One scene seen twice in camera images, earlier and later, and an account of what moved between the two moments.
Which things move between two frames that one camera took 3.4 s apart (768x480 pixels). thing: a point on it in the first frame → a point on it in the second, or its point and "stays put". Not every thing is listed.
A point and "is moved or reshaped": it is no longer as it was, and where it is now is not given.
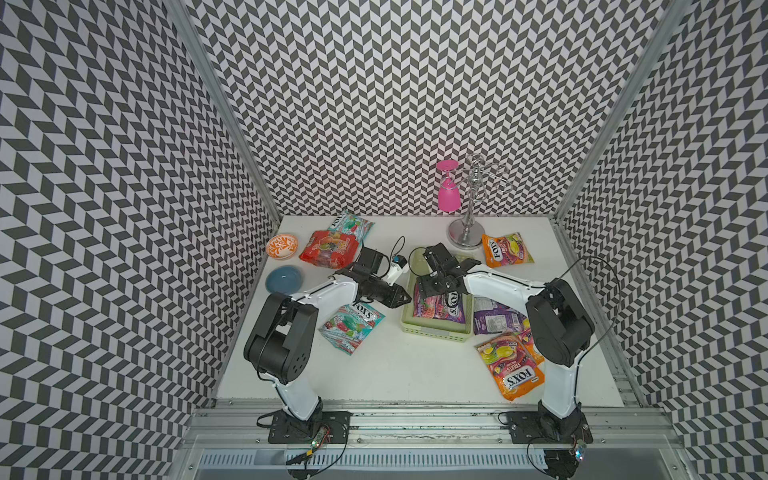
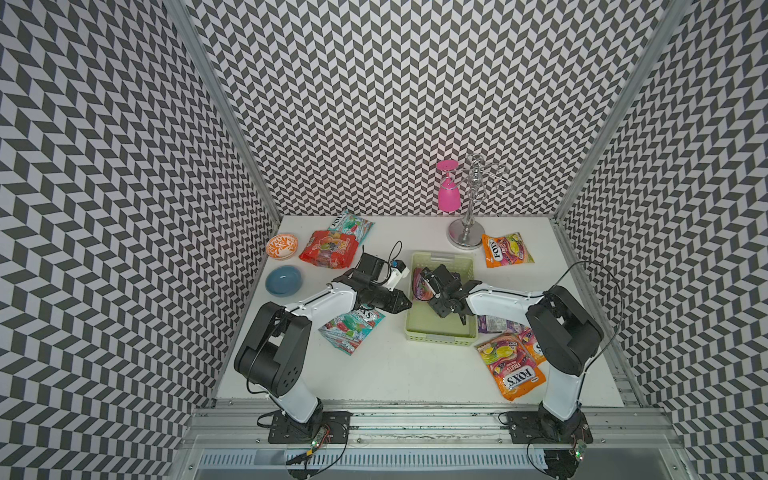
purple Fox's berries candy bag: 448,307 is moved or reshaped
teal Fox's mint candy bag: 349,325 stays put
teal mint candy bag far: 347,223 stays put
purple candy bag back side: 493,316 stays put
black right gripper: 427,289 → 438,307
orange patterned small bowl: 282,246 stays put
